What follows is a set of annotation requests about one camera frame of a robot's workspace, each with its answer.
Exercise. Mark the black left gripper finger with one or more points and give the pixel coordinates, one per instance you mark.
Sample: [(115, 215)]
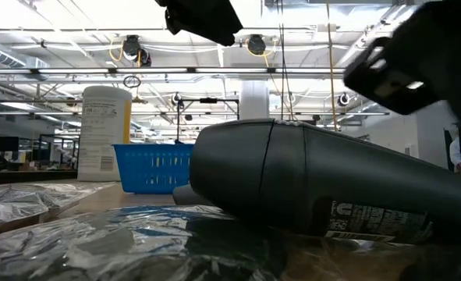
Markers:
[(203, 19)]

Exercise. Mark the dark grey squeeze tube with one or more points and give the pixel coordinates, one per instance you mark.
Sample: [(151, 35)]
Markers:
[(187, 195)]

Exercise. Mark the black hair dryer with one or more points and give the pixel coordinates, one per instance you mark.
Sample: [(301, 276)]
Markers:
[(292, 175)]

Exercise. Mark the clear bag with black puff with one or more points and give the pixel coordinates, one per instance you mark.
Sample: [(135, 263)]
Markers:
[(19, 203), (136, 250)]

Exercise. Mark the long ceiling light strip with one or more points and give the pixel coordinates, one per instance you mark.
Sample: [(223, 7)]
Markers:
[(156, 70)]

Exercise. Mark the white wipes canister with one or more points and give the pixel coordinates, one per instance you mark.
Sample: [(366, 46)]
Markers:
[(105, 129)]

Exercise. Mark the blue plastic basket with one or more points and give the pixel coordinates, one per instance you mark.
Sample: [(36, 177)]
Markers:
[(152, 168)]

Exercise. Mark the silver ventilation duct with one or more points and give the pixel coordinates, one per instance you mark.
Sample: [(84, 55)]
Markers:
[(4, 56)]

